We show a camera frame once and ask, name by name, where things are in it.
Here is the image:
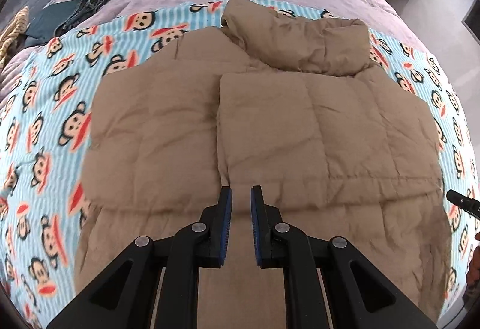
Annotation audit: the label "tan puffer jacket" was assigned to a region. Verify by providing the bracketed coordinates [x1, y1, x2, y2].
[75, 0, 452, 328]

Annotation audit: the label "person's right hand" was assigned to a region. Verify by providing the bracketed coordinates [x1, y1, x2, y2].
[466, 245, 480, 287]

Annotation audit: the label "dark monitor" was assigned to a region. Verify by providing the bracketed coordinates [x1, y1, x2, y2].
[462, 0, 480, 42]

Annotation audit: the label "monkey print striped blanket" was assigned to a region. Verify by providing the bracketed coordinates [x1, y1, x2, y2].
[1, 0, 479, 328]

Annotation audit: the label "folded blue jeans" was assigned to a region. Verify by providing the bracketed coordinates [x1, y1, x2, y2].
[24, 0, 110, 47]

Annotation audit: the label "cream knitted garment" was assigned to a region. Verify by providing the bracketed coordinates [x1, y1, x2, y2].
[0, 6, 29, 69]

